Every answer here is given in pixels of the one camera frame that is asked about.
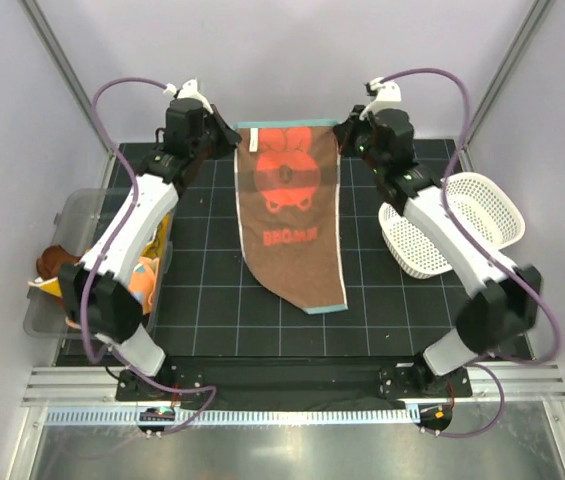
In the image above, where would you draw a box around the brown bear towel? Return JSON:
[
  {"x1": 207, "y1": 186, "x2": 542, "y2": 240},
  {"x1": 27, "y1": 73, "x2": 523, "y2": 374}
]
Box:
[{"x1": 234, "y1": 119, "x2": 348, "y2": 315}]

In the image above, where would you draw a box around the dark brown towel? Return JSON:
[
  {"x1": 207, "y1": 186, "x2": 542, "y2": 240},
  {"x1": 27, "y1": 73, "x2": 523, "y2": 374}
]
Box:
[{"x1": 36, "y1": 245, "x2": 81, "y2": 280}]

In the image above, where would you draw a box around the orange polka dot towel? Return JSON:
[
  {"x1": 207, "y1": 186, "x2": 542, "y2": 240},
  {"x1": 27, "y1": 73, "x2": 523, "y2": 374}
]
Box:
[{"x1": 64, "y1": 257, "x2": 161, "y2": 329}]

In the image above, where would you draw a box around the white perforated plastic basket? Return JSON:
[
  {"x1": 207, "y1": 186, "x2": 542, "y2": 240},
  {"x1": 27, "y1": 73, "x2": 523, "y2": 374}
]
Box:
[{"x1": 378, "y1": 172, "x2": 526, "y2": 280}]

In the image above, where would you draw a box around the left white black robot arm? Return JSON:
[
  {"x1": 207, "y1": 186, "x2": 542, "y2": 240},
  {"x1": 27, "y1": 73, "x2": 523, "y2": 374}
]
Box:
[{"x1": 58, "y1": 97, "x2": 241, "y2": 400}]

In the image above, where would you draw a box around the clear plastic bin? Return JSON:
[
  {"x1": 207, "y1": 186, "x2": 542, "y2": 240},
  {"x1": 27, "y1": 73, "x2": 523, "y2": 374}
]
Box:
[{"x1": 24, "y1": 188, "x2": 173, "y2": 339}]

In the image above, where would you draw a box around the yellow blue patterned towel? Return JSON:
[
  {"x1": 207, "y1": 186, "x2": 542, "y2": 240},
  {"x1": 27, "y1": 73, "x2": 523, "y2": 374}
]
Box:
[{"x1": 28, "y1": 214, "x2": 172, "y2": 304}]

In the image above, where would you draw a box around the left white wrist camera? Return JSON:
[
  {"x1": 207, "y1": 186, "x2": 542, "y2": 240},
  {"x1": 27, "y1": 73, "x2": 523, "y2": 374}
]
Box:
[{"x1": 163, "y1": 78, "x2": 213, "y2": 113}]

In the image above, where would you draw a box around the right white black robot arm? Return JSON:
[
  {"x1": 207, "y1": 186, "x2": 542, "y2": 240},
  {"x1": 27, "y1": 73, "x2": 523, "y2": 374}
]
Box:
[{"x1": 333, "y1": 105, "x2": 542, "y2": 396}]

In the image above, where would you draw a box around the slotted cable duct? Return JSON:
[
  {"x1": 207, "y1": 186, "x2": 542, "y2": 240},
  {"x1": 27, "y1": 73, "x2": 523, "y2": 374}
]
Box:
[{"x1": 45, "y1": 405, "x2": 420, "y2": 428}]

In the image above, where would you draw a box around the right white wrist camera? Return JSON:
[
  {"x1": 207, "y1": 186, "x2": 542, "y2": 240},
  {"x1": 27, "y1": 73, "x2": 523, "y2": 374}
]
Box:
[{"x1": 363, "y1": 77, "x2": 402, "y2": 114}]

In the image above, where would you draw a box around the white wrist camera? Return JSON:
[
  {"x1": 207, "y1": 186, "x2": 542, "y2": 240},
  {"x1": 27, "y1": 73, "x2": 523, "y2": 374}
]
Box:
[
  {"x1": 363, "y1": 77, "x2": 402, "y2": 114},
  {"x1": 163, "y1": 78, "x2": 213, "y2": 113}
]

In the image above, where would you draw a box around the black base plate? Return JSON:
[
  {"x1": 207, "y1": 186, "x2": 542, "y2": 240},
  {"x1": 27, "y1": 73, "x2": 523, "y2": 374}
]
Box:
[{"x1": 114, "y1": 354, "x2": 473, "y2": 406}]

